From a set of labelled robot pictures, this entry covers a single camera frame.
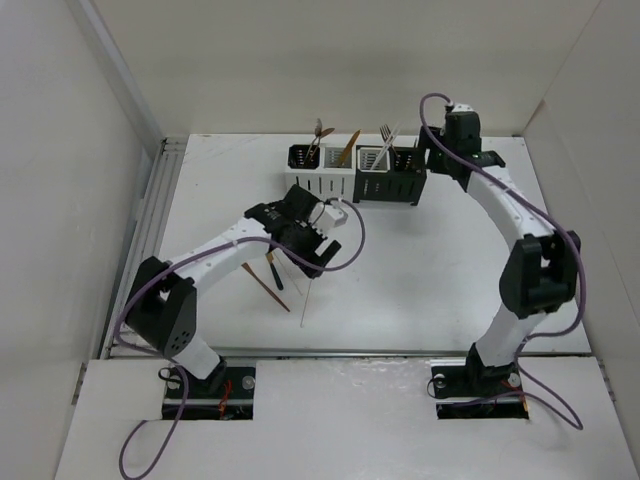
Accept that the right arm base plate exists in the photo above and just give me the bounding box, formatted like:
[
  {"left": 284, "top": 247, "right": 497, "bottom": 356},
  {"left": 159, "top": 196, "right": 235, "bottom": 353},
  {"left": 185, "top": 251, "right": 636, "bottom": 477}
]
[{"left": 430, "top": 360, "right": 529, "bottom": 420}]

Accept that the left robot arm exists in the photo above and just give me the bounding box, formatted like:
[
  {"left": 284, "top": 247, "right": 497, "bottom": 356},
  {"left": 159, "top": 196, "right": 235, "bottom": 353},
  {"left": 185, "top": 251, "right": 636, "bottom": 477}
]
[{"left": 124, "top": 186, "right": 348, "bottom": 397}]

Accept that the white chopstick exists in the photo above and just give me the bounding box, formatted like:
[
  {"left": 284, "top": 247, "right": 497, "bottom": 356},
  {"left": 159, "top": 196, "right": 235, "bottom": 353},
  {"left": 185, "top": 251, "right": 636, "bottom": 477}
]
[
  {"left": 371, "top": 122, "right": 401, "bottom": 170},
  {"left": 299, "top": 279, "right": 313, "bottom": 328},
  {"left": 371, "top": 124, "right": 400, "bottom": 170},
  {"left": 274, "top": 254, "right": 303, "bottom": 296}
]

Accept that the black slotted insert bin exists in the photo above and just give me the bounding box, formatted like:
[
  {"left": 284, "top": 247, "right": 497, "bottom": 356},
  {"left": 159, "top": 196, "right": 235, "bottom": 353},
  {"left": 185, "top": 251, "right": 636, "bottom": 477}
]
[{"left": 392, "top": 147, "right": 425, "bottom": 175}]

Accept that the white slotted insert bin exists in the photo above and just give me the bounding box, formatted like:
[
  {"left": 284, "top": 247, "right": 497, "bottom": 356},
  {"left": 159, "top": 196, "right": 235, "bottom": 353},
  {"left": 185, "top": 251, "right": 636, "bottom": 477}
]
[{"left": 357, "top": 146, "right": 390, "bottom": 173}]

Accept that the white utensil holder frame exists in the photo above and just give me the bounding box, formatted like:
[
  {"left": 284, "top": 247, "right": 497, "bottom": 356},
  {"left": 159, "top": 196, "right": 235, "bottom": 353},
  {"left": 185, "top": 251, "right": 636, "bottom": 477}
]
[{"left": 284, "top": 166, "right": 356, "bottom": 201}]

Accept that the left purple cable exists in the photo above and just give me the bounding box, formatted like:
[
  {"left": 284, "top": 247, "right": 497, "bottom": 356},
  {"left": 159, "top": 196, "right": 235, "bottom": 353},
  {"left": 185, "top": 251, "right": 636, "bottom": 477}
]
[{"left": 113, "top": 197, "right": 367, "bottom": 480}]

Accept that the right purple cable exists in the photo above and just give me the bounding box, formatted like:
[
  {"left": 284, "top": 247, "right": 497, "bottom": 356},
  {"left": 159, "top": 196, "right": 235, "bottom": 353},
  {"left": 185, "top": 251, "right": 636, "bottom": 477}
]
[{"left": 418, "top": 92, "right": 587, "bottom": 431}]

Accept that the gold fork green handle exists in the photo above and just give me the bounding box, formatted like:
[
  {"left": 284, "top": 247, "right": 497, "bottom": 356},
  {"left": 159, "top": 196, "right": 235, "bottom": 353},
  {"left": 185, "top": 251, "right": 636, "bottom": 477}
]
[{"left": 411, "top": 137, "right": 420, "bottom": 172}]

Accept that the purple cable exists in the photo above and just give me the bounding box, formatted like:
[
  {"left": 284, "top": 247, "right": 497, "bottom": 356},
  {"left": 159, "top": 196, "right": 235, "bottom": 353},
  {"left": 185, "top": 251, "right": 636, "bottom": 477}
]
[
  {"left": 113, "top": 197, "right": 367, "bottom": 480},
  {"left": 418, "top": 92, "right": 587, "bottom": 431}
]

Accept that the gold knife green handle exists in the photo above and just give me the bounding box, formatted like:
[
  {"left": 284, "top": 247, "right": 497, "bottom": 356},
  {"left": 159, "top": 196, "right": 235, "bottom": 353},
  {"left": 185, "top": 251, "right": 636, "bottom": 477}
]
[
  {"left": 338, "top": 130, "right": 361, "bottom": 168},
  {"left": 266, "top": 252, "right": 284, "bottom": 291}
]

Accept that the silver metal spoon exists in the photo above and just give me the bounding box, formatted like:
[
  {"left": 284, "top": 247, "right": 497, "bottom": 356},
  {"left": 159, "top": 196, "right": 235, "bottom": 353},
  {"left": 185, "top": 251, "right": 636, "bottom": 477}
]
[{"left": 306, "top": 118, "right": 323, "bottom": 161}]

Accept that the black insert bin left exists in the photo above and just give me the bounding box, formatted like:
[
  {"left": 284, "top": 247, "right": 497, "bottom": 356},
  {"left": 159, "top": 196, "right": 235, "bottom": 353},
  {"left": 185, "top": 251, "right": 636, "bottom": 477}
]
[{"left": 287, "top": 144, "right": 320, "bottom": 170}]

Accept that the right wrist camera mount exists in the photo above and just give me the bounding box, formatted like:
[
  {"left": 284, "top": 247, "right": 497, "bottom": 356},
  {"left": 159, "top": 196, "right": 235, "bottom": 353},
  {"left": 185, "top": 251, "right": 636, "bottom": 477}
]
[{"left": 445, "top": 102, "right": 474, "bottom": 113}]

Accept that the rose gold metal fork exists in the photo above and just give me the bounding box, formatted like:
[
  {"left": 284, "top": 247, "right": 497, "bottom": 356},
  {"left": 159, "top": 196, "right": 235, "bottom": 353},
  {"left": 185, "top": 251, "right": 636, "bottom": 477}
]
[{"left": 380, "top": 124, "right": 396, "bottom": 161}]

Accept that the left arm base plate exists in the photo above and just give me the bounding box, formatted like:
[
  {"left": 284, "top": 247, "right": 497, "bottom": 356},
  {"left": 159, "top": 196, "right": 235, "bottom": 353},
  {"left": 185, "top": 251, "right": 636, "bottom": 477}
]
[{"left": 158, "top": 366, "right": 256, "bottom": 421}]

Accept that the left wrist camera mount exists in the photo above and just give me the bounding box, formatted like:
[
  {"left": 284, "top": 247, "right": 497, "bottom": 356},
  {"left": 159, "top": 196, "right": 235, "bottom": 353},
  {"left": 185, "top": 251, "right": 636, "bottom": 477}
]
[{"left": 309, "top": 202, "right": 348, "bottom": 235}]

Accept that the black utensil holder frame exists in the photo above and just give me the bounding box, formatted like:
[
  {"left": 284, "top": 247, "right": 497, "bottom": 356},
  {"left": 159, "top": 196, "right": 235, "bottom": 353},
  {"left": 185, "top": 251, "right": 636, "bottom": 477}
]
[{"left": 353, "top": 163, "right": 427, "bottom": 206}]

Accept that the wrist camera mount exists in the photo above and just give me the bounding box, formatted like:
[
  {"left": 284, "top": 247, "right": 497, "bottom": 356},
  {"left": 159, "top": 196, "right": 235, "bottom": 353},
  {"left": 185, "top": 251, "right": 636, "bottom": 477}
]
[
  {"left": 445, "top": 102, "right": 474, "bottom": 113},
  {"left": 309, "top": 202, "right": 348, "bottom": 235}
]

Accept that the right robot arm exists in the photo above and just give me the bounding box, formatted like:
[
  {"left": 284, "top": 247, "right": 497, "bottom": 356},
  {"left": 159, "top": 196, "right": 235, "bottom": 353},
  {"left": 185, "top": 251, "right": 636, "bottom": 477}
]
[{"left": 419, "top": 103, "right": 580, "bottom": 399}]

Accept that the aluminium rail front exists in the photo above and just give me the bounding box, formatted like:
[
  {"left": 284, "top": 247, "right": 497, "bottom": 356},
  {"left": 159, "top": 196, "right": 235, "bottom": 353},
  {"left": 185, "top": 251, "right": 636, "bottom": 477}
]
[{"left": 100, "top": 345, "right": 594, "bottom": 359}]

